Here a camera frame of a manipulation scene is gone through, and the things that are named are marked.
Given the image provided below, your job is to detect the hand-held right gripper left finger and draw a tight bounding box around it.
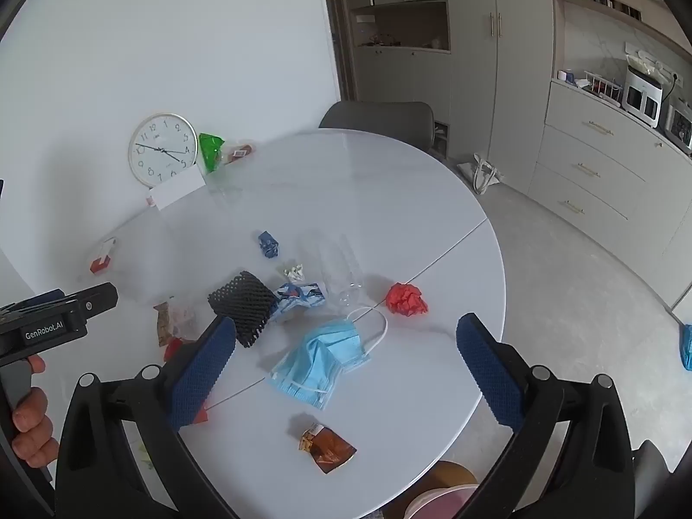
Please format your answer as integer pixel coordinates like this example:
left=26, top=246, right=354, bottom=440
left=54, top=314, right=239, bottom=519

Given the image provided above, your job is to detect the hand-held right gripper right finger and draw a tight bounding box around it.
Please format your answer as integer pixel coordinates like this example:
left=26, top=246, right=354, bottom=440
left=455, top=312, right=636, bottom=519

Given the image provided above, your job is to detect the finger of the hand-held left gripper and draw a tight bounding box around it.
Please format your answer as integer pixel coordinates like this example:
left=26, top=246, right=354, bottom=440
left=65, top=282, right=119, bottom=332

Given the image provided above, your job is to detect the clear snack bag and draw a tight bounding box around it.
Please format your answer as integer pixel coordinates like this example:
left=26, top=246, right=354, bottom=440
left=154, top=297, right=202, bottom=348

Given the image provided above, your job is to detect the blue face mask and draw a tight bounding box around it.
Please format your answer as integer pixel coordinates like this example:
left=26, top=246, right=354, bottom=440
left=269, top=306, right=389, bottom=411

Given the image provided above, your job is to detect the white waste bin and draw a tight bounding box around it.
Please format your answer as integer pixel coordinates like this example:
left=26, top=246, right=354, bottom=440
left=404, top=483, right=483, bottom=519

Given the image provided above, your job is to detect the person's left hand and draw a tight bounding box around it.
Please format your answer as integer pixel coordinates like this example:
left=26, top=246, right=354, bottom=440
left=10, top=354, right=60, bottom=469

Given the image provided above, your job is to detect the red and white small box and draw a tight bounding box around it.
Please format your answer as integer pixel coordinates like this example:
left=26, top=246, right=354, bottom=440
left=89, top=237, right=119, bottom=274

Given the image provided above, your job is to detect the black foam net sleeve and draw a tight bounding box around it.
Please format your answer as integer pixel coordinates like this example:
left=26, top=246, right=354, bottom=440
left=208, top=270, right=280, bottom=349

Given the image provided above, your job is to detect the red crumpled paper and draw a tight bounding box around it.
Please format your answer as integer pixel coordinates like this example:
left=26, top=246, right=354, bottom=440
left=385, top=282, right=429, bottom=317

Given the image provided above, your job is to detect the brown stool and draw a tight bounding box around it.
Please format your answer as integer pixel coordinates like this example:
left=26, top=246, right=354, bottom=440
left=386, top=460, right=480, bottom=519

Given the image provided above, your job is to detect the blue and white wrapper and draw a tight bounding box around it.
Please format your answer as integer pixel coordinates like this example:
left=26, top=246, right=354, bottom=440
left=272, top=280, right=327, bottom=322

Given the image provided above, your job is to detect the white paper card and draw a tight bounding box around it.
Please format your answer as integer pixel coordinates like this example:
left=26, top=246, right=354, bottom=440
left=146, top=166, right=207, bottom=211

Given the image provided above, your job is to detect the brown foil wrapper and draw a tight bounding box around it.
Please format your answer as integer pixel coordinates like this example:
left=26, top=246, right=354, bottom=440
left=298, top=422, right=358, bottom=475

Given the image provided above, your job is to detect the clear plastic bottle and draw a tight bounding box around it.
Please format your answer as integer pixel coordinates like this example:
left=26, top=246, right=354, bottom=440
left=318, top=234, right=367, bottom=307

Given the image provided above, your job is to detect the green plastic wrapper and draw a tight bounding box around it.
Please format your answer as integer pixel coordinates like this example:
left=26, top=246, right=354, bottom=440
left=198, top=132, right=226, bottom=174

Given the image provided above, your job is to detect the white tote bag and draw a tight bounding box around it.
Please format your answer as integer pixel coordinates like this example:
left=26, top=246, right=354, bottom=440
left=472, top=152, right=505, bottom=196

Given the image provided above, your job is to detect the grey drawer cabinet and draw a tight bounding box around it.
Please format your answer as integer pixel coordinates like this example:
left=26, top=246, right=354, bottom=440
left=527, top=78, right=692, bottom=310

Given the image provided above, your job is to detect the tall grey cabinet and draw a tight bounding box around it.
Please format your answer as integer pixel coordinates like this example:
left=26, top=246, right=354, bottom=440
left=346, top=0, right=553, bottom=191

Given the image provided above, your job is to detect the black countertop appliance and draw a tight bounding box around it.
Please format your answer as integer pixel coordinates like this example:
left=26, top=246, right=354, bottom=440
left=664, top=97, right=692, bottom=155

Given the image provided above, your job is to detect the white countertop appliance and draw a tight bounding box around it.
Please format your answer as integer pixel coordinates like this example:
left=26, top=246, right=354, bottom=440
left=621, top=64, right=665, bottom=128

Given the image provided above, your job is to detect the white round wall clock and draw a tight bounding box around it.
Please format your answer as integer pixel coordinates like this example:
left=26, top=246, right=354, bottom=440
left=128, top=113, right=199, bottom=187

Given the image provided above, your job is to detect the white wire rack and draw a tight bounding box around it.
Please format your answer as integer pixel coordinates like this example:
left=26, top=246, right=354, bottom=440
left=583, top=70, right=623, bottom=104

